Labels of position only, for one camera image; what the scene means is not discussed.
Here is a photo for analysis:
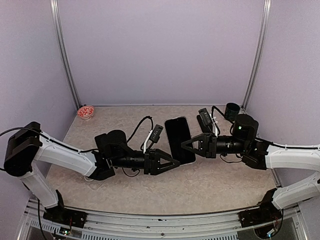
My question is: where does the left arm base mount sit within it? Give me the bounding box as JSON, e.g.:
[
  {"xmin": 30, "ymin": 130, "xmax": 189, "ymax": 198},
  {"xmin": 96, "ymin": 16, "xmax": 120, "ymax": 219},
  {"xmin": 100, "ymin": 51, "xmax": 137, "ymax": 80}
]
[{"xmin": 43, "ymin": 190, "xmax": 88, "ymax": 229}]

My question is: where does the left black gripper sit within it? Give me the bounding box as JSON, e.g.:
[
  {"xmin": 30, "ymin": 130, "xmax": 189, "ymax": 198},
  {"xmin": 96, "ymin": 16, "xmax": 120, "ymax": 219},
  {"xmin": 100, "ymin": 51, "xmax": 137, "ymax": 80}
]
[{"xmin": 111, "ymin": 148, "xmax": 180, "ymax": 175}]

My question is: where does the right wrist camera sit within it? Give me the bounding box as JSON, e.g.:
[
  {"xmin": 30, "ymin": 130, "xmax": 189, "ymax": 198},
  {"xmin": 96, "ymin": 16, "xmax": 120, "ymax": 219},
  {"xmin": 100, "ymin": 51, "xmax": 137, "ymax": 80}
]
[{"xmin": 198, "ymin": 108, "xmax": 218, "ymax": 137}]

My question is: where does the teal-edged smartphone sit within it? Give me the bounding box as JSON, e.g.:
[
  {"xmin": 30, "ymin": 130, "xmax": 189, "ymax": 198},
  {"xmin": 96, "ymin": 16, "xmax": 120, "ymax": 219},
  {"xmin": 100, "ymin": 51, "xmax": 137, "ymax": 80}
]
[{"xmin": 164, "ymin": 116, "xmax": 196, "ymax": 165}]

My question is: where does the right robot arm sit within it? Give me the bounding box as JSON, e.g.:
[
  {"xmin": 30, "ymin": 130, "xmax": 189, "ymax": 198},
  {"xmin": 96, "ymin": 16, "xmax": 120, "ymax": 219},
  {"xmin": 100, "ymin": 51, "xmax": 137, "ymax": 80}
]
[{"xmin": 181, "ymin": 114, "xmax": 320, "ymax": 222}]

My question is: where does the front aluminium rail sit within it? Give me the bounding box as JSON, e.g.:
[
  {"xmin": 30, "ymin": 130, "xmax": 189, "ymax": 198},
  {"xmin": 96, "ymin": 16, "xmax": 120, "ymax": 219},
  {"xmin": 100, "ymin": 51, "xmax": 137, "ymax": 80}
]
[{"xmin": 14, "ymin": 199, "xmax": 310, "ymax": 240}]

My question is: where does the aluminium frame post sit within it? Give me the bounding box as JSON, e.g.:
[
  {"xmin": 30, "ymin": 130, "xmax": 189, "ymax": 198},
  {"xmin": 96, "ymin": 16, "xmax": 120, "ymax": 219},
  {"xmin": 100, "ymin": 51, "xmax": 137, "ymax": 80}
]
[
  {"xmin": 50, "ymin": 0, "xmax": 82, "ymax": 109},
  {"xmin": 241, "ymin": 0, "xmax": 272, "ymax": 112}
]

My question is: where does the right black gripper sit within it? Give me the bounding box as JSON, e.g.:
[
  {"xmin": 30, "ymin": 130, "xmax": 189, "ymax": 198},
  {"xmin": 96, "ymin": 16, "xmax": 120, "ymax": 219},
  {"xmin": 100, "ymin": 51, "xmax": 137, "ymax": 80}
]
[{"xmin": 181, "ymin": 132, "xmax": 249, "ymax": 158}]

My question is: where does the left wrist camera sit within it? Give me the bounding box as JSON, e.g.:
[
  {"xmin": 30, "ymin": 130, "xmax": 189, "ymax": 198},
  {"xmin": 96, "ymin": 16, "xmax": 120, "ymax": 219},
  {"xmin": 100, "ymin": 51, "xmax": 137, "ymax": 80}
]
[{"xmin": 143, "ymin": 124, "xmax": 164, "ymax": 153}]

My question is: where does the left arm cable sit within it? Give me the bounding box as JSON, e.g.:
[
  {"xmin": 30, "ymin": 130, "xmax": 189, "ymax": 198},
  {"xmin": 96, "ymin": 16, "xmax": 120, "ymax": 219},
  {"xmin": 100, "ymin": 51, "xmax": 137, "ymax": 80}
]
[{"xmin": 126, "ymin": 115, "xmax": 154, "ymax": 145}]

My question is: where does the blue-edged smartphone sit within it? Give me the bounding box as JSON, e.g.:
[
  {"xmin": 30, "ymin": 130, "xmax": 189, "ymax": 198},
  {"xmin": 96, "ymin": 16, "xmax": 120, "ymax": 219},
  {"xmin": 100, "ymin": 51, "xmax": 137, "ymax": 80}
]
[{"xmin": 94, "ymin": 133, "xmax": 108, "ymax": 152}]

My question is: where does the left aluminium frame post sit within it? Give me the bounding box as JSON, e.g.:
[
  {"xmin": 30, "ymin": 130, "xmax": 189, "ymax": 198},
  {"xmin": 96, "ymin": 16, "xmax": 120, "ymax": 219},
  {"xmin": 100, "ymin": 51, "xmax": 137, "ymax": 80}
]
[{"xmin": 50, "ymin": 0, "xmax": 82, "ymax": 109}]

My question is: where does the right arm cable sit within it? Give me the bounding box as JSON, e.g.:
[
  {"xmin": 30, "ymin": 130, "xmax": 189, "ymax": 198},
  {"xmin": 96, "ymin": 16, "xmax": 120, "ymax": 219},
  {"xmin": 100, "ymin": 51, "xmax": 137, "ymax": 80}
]
[{"xmin": 211, "ymin": 105, "xmax": 235, "ymax": 123}]

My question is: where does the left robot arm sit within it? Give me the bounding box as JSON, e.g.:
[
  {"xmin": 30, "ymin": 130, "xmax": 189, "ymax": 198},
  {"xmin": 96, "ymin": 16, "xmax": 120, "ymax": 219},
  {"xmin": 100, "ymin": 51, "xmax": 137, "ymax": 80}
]
[{"xmin": 3, "ymin": 121, "xmax": 180, "ymax": 223}]

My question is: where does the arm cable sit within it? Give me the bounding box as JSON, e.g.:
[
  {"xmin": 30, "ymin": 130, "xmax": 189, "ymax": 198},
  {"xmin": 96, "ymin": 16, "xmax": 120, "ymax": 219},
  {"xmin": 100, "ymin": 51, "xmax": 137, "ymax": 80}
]
[
  {"xmin": 211, "ymin": 105, "xmax": 235, "ymax": 123},
  {"xmin": 126, "ymin": 115, "xmax": 154, "ymax": 145}
]

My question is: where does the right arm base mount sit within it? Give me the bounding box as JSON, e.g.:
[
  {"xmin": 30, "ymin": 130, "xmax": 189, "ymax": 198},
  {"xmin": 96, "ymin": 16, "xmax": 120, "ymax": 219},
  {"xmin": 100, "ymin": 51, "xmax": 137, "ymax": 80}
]
[{"xmin": 238, "ymin": 188, "xmax": 283, "ymax": 228}]

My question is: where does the right aluminium frame post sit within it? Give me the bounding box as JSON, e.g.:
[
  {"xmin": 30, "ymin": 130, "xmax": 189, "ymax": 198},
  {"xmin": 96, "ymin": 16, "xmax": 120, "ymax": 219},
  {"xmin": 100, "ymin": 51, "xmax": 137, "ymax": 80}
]
[{"xmin": 241, "ymin": 0, "xmax": 272, "ymax": 112}]

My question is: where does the red white patterned bowl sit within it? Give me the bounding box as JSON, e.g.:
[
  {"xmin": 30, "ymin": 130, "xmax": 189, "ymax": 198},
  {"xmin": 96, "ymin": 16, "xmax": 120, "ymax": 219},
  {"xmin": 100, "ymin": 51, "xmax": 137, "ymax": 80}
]
[{"xmin": 77, "ymin": 105, "xmax": 95, "ymax": 121}]

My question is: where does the dark green cup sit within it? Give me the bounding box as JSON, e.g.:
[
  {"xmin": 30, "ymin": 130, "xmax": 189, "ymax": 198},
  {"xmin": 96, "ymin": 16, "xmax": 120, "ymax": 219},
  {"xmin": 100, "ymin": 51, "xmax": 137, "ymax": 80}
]
[{"xmin": 224, "ymin": 102, "xmax": 241, "ymax": 122}]

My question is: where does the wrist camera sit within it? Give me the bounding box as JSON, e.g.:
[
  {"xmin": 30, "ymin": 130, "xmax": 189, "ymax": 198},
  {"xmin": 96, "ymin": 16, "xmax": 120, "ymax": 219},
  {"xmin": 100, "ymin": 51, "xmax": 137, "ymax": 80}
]
[
  {"xmin": 198, "ymin": 108, "xmax": 218, "ymax": 137},
  {"xmin": 143, "ymin": 124, "xmax": 164, "ymax": 153}
]

